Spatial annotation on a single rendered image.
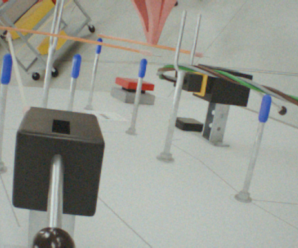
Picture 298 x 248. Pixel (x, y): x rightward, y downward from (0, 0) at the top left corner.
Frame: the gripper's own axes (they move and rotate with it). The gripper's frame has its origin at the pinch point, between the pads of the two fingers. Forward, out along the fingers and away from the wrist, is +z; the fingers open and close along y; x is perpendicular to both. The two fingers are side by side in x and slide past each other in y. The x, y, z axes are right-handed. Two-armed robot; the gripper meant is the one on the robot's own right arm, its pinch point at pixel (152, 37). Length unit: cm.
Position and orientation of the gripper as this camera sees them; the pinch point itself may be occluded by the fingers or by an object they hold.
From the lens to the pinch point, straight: 47.9
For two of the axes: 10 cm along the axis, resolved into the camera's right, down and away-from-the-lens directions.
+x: -4.2, -2.6, 8.7
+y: 9.1, -1.0, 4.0
